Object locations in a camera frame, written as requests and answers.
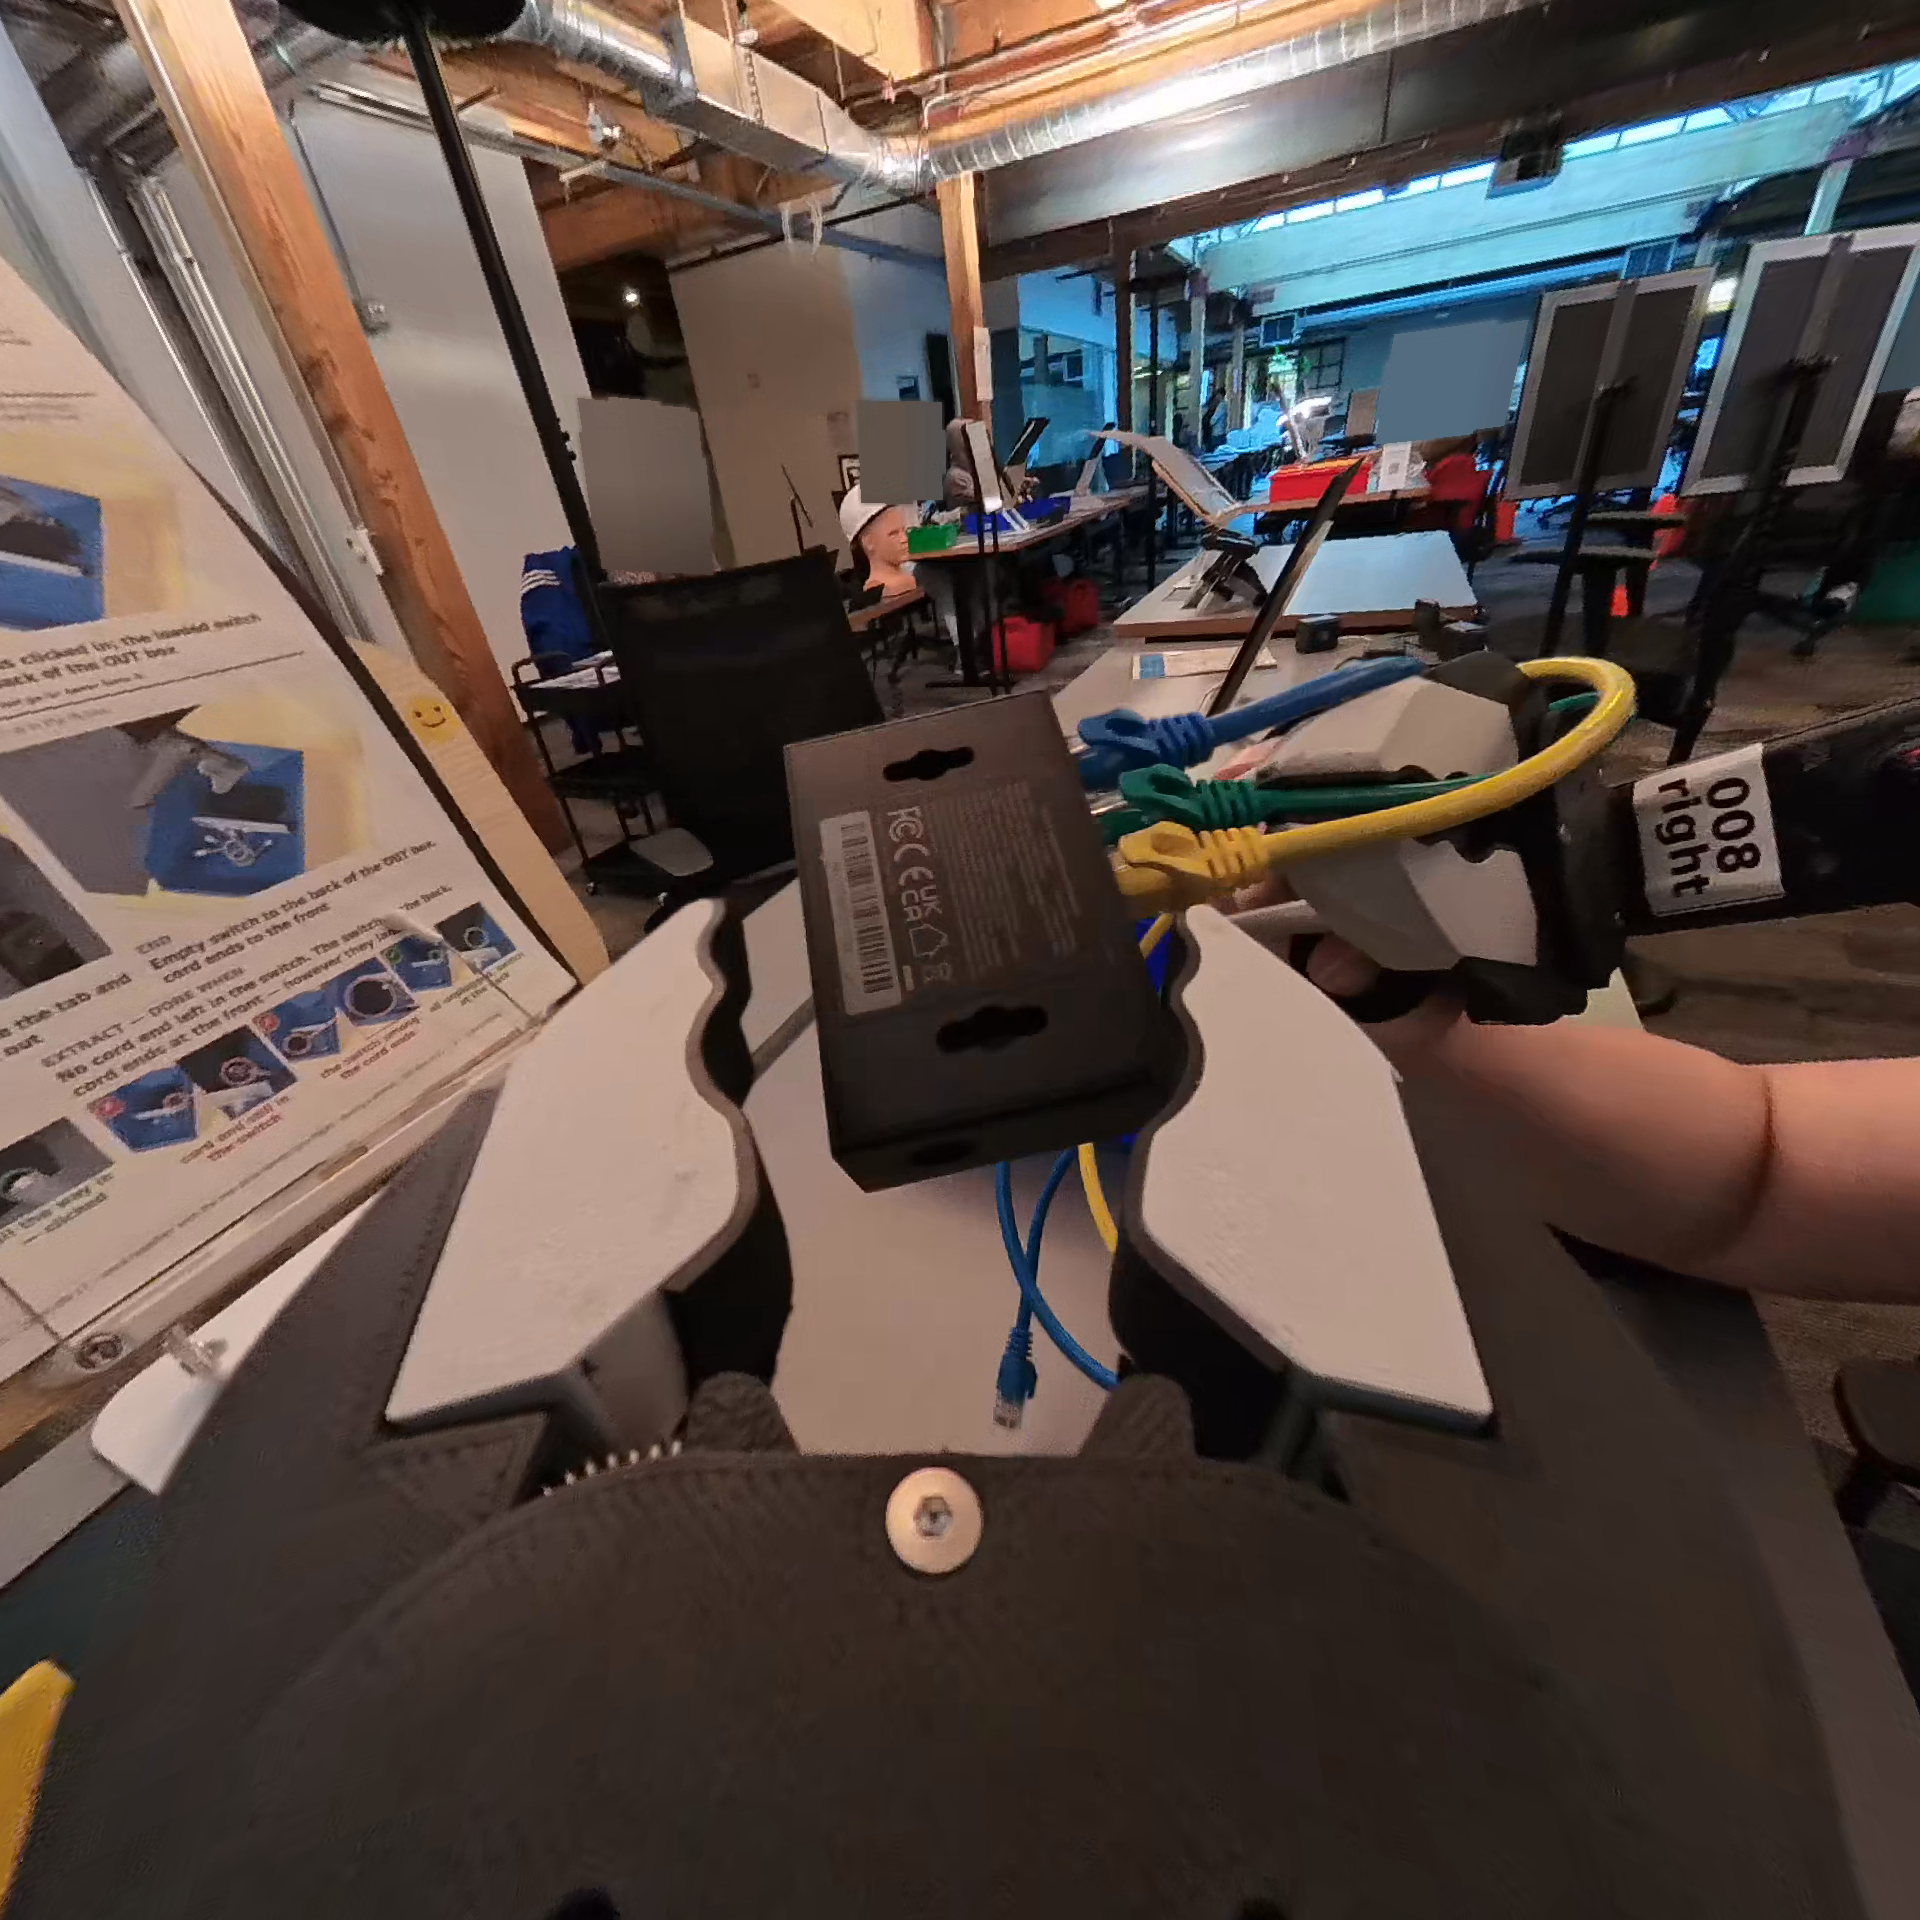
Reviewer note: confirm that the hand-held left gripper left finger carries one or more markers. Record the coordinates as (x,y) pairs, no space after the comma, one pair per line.
(599,1140)

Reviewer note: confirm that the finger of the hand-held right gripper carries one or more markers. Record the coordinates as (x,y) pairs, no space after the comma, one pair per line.
(1425,899)
(1425,728)

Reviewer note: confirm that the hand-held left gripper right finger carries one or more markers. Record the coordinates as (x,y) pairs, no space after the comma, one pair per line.
(1292,1169)

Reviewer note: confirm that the black network switch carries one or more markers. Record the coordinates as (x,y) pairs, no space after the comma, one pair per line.
(974,929)

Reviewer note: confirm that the person's right forearm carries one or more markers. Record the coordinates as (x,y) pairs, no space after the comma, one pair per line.
(1846,1185)

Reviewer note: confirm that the open dark laptop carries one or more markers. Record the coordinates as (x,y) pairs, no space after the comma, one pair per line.
(1283,590)

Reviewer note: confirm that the laptop on stand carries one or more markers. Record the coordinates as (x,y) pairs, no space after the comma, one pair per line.
(1214,526)

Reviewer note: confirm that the plywood board with smiley sticker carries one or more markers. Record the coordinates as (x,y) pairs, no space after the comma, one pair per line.
(495,809)

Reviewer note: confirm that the black rolling cart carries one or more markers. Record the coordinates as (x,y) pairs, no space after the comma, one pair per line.
(578,780)

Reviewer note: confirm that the black panel on stand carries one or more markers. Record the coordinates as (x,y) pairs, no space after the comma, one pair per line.
(1799,358)
(1606,382)

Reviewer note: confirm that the red storage bin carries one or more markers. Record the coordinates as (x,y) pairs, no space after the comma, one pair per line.
(1025,645)

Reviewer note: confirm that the black mesh chair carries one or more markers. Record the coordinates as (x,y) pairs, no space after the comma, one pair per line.
(721,689)

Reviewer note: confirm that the blue striped jacket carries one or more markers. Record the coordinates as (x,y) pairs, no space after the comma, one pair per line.
(556,630)

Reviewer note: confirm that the instruction sheet in acrylic holder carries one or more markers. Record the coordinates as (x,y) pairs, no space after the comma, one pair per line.
(197,749)

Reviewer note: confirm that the mannequin head with white helmet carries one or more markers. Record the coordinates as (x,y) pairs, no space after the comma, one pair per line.
(882,547)

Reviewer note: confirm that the yellow plastic piece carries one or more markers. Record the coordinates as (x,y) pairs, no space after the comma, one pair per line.
(27,1742)

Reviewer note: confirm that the black stand pole with disc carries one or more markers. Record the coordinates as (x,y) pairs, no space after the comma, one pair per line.
(495,285)

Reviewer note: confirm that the wooden post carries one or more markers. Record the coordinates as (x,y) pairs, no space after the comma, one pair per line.
(301,302)

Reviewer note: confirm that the silver ventilation duct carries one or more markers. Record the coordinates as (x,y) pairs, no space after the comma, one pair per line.
(783,105)

